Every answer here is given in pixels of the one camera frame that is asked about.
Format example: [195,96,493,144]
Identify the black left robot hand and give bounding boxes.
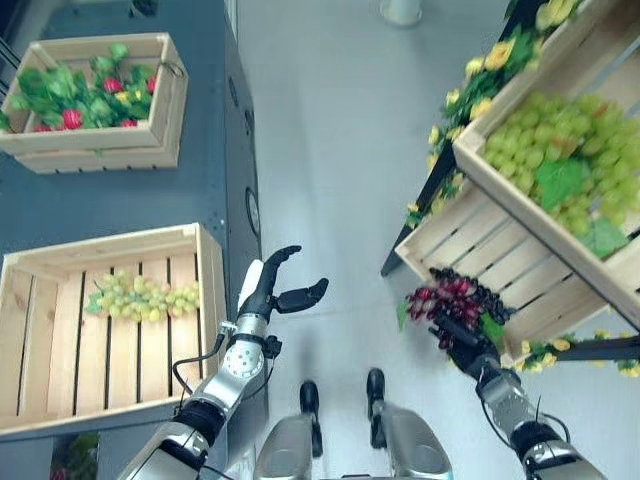
[237,244,330,318]

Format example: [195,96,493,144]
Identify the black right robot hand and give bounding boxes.
[428,316,502,377]

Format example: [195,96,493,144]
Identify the red grape bunch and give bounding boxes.
[397,279,485,352]

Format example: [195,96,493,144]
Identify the wooden crate with one bunch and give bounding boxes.
[0,222,229,437]

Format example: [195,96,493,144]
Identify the dark purple grape bunch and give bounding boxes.
[428,266,517,327]

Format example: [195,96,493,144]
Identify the short yellow flower garland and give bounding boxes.
[509,328,640,379]

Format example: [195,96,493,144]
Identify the silver right robot leg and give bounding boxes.
[366,367,455,480]

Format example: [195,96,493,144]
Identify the silver robot leg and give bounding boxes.
[253,379,325,480]
[366,367,455,480]

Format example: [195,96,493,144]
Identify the wooden crate with dark grapes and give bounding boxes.
[394,183,617,367]

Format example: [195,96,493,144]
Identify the small green grape bunch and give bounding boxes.
[83,269,202,324]

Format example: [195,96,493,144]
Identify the wooden crate with green grapes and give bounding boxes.
[451,0,640,342]

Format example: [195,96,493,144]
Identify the silver left robot leg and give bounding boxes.
[253,379,325,480]

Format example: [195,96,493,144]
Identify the dark grey cabinet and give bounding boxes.
[0,0,274,480]

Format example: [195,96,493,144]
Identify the wooden crate with red flowers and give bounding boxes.
[0,32,190,176]

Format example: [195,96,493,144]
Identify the pile of green grapes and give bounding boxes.
[481,91,640,259]

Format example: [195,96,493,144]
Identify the plants under cabinet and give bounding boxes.
[49,432,101,480]

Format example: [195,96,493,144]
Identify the red flowers with green leaves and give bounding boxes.
[0,42,162,134]

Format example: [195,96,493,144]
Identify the long yellow flower garland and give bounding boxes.
[403,0,587,230]

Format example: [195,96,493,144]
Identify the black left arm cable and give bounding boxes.
[171,324,227,402]

